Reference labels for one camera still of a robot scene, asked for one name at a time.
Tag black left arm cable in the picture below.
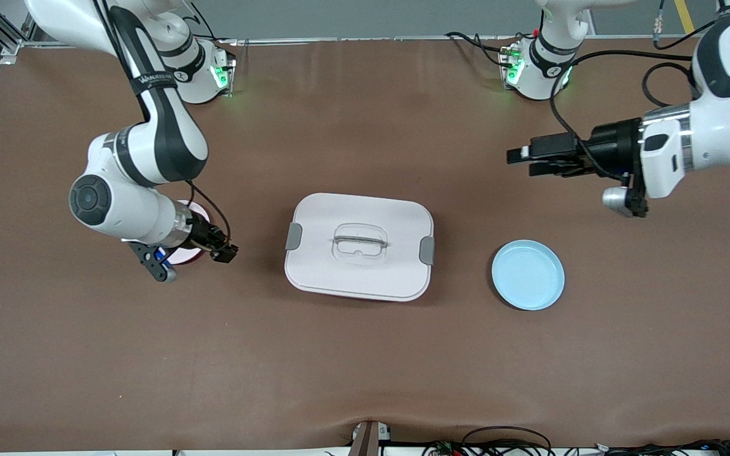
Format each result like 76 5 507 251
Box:
549 49 698 184

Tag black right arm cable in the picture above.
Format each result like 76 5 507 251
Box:
184 179 233 244

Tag brown camera mount post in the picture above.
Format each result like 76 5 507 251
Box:
347 420 392 456

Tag pink round plate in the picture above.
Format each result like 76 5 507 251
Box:
165 200 212 265

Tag black base power cables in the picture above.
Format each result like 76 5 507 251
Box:
445 30 518 67

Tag light blue round plate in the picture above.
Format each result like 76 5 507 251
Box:
491 239 566 311

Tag looped black cable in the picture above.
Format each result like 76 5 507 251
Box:
462 426 554 456

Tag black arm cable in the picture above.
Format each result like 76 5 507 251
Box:
184 179 233 244
549 49 698 184

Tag white lidded storage box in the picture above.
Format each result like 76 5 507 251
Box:
284 193 435 302

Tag tangled wire bundle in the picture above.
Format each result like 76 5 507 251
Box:
422 439 730 456

